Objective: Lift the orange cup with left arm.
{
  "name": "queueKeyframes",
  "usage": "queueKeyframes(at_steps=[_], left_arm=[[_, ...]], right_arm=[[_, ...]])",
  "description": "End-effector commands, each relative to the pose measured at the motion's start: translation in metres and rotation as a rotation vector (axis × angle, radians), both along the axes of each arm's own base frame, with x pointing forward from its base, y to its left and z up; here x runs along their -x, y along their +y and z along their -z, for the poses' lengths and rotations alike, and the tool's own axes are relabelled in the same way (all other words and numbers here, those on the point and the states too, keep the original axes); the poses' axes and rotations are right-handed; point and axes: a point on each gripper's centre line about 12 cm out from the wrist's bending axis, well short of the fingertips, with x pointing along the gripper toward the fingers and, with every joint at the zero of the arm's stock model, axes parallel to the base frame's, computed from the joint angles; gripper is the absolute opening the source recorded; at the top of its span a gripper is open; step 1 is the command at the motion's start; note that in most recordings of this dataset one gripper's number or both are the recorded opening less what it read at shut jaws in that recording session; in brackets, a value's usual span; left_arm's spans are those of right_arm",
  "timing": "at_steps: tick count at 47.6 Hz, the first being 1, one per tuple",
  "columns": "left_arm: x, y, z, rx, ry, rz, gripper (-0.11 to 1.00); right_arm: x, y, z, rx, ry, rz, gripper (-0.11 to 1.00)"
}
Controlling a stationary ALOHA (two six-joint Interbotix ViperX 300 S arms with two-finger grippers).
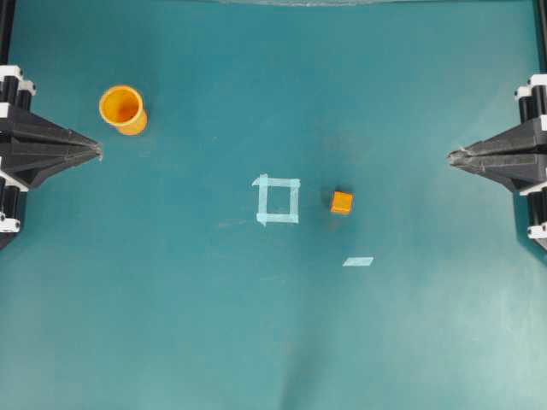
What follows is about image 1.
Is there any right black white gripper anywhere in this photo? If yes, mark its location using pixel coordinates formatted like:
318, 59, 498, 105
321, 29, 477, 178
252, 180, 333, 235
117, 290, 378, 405
446, 73, 547, 251

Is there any right black frame rail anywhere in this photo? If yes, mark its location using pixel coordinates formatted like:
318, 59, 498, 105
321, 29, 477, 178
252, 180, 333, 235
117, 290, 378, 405
532, 0, 547, 73

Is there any left black frame rail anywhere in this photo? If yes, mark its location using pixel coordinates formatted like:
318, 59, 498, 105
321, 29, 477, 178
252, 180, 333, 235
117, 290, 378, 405
0, 0, 16, 65

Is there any orange plastic cup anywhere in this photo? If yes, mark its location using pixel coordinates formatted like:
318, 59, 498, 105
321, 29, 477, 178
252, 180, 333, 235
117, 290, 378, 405
98, 85, 148, 136

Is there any orange cube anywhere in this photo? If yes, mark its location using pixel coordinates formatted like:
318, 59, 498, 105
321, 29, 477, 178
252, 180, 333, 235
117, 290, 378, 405
330, 191, 354, 215

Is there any light blue tape strip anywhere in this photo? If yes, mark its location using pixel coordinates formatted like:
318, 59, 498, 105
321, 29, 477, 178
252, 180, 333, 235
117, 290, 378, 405
343, 256, 374, 267

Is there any black frame rail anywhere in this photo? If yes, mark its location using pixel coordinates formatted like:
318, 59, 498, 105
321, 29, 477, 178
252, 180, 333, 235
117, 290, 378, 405
0, 0, 16, 65
532, 0, 547, 73

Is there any light blue tape square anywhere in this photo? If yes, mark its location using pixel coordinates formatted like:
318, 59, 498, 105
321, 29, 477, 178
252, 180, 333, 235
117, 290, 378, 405
251, 173, 301, 226

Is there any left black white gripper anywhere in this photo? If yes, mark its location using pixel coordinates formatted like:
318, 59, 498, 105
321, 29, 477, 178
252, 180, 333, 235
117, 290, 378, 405
1, 65, 102, 249

